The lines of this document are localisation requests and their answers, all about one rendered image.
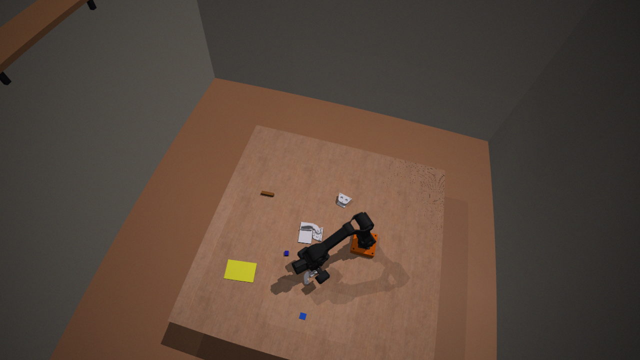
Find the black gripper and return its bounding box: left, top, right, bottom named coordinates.
left=297, top=247, right=330, bottom=284

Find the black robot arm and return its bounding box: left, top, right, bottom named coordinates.
left=292, top=212, right=377, bottom=275

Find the yellow flat rectangular plate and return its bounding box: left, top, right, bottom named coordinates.
left=224, top=259, right=257, bottom=283

